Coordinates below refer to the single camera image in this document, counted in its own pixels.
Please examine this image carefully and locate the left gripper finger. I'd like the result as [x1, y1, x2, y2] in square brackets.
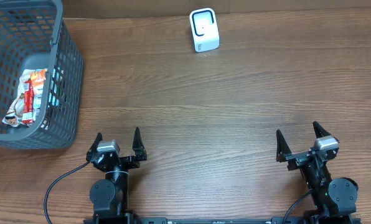
[87, 133, 103, 154]
[132, 127, 148, 161]

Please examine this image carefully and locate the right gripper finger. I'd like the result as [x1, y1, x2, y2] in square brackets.
[312, 121, 331, 139]
[276, 129, 292, 162]

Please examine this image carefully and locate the red snack bar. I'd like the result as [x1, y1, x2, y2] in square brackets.
[22, 79, 34, 125]

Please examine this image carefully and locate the beige snack pouch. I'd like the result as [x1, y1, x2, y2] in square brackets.
[2, 69, 34, 128]

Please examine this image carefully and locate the teal orange snack packet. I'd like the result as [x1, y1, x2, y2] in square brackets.
[29, 67, 62, 113]

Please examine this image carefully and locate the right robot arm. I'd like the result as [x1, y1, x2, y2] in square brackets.
[276, 121, 362, 224]

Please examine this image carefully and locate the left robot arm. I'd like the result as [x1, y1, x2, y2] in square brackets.
[83, 128, 148, 224]

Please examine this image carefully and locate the white barcode scanner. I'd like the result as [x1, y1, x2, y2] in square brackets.
[189, 7, 220, 53]

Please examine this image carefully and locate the grey plastic mesh basket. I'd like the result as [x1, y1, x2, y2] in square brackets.
[0, 1, 84, 149]

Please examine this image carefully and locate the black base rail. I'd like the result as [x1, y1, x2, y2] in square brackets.
[83, 217, 362, 224]

